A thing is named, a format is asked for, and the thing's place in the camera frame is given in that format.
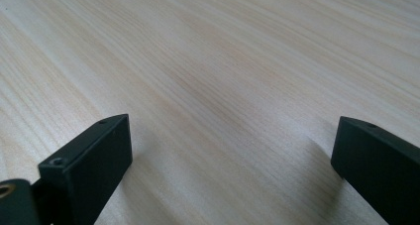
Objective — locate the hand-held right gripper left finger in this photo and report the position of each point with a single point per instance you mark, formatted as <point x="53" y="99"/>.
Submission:
<point x="85" y="165"/>

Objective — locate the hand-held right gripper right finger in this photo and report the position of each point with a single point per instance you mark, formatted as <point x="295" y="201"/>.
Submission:
<point x="379" y="165"/>

